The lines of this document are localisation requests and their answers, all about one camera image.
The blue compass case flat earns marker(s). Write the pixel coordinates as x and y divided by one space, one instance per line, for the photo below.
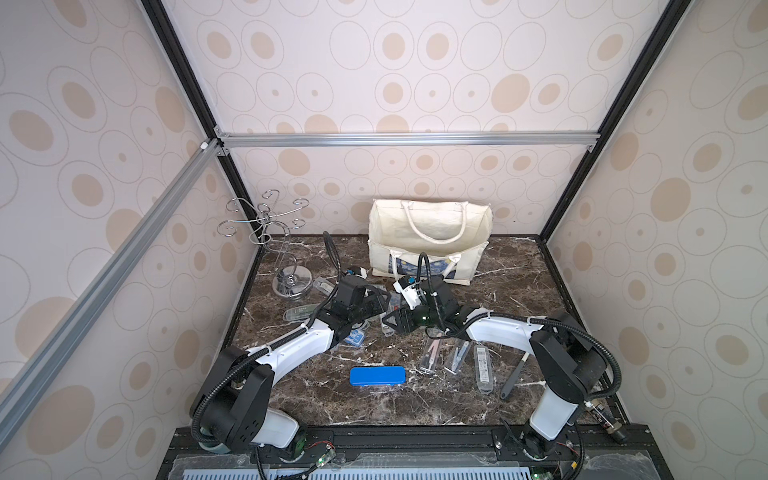
377 376

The clear case near rack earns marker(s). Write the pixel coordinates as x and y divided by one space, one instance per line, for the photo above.
323 286

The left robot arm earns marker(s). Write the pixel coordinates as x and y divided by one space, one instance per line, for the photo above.
232 411

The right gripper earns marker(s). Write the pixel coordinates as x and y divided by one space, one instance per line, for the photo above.
405 316

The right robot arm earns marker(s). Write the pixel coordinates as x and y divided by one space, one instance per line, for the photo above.
576 367

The clear compass case right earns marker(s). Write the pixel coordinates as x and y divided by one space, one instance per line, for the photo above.
483 369

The silver aluminium crossbar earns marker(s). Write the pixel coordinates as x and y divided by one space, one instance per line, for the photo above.
377 139

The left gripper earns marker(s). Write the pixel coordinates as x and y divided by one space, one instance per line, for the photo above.
379 301

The pink compass clear case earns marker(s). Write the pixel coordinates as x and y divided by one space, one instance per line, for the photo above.
430 357

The blue compass case left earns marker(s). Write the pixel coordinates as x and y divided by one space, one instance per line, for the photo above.
356 338

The chrome wire cup rack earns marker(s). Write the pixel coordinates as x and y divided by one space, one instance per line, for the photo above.
272 233

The cream canvas tote bag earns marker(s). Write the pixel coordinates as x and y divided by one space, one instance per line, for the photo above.
408 237

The green clear case left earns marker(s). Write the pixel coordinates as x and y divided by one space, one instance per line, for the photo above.
299 313

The silver aluminium left rail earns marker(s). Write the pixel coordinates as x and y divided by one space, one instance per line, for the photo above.
40 371

